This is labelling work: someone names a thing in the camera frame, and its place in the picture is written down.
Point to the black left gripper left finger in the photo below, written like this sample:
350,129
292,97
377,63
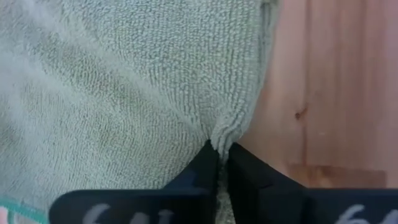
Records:
192,193

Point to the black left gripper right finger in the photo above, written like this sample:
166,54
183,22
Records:
264,193

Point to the green microfiber towel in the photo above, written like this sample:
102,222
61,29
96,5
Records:
124,93

